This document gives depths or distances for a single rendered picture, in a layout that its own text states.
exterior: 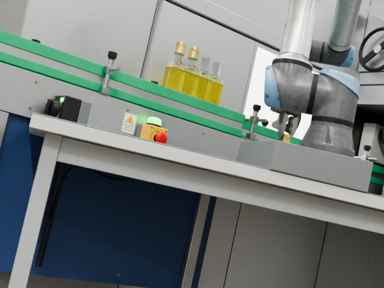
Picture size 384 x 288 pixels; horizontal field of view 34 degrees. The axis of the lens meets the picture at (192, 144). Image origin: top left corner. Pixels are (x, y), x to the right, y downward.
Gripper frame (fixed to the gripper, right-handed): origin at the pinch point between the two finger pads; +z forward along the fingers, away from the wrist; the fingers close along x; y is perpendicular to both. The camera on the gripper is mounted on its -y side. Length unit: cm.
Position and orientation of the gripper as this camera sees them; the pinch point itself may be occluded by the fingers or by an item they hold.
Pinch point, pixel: (286, 136)
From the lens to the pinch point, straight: 222.3
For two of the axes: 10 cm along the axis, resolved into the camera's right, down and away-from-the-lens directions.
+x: -7.8, -2.2, -5.9
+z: -2.1, 9.7, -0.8
